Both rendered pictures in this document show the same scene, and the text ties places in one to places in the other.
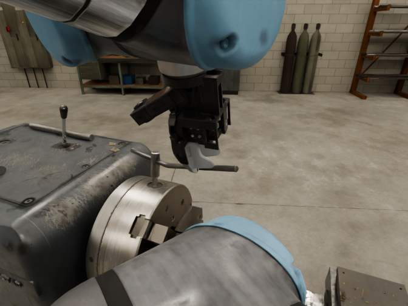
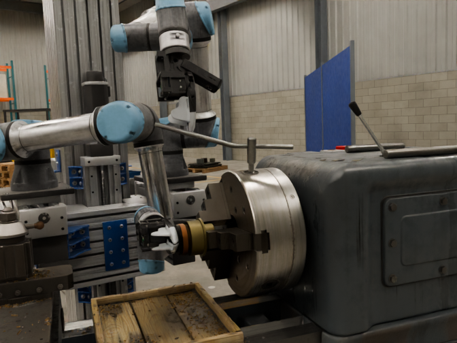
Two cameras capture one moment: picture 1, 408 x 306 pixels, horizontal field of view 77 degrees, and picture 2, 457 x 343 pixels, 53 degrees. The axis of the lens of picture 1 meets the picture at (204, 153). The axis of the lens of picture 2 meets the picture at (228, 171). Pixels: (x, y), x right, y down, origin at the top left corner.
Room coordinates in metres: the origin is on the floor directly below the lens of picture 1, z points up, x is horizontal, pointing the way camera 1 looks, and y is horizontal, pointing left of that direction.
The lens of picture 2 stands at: (1.34, -0.65, 1.35)
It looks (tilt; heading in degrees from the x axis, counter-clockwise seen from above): 6 degrees down; 139
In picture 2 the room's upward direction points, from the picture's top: 2 degrees counter-clockwise
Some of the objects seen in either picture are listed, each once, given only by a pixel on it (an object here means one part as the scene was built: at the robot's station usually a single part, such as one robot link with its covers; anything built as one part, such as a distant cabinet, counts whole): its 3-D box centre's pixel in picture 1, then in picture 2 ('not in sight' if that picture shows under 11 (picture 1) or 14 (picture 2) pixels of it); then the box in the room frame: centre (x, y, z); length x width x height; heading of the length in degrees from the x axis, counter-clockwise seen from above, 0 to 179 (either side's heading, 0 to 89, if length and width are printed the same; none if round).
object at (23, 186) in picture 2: not in sight; (33, 173); (-0.27, -0.14, 1.21); 0.15 x 0.15 x 0.10
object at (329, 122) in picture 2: not in sight; (324, 131); (-3.54, 5.79, 1.18); 4.12 x 0.80 x 2.35; 138
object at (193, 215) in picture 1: (191, 221); (235, 239); (0.57, 0.03, 1.09); 0.12 x 0.11 x 0.05; 159
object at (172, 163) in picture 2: not in sight; (168, 162); (-0.17, 0.35, 1.21); 0.15 x 0.15 x 0.10
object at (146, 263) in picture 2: not in sight; (153, 252); (0.18, 0.05, 0.98); 0.11 x 0.08 x 0.11; 126
